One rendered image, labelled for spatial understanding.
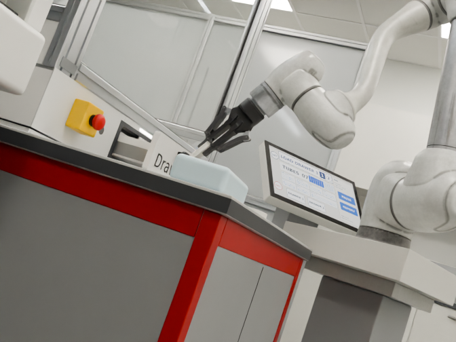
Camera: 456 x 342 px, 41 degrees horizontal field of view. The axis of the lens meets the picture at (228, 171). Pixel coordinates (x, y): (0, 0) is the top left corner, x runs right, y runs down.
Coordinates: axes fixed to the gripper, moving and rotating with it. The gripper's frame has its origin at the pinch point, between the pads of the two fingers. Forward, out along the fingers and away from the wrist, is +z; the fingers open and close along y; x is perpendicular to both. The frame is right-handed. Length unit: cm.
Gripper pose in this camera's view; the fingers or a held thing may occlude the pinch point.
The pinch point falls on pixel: (201, 151)
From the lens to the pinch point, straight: 173.6
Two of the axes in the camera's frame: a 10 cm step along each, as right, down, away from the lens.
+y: -5.4, -7.5, 3.8
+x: -3.1, -2.4, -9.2
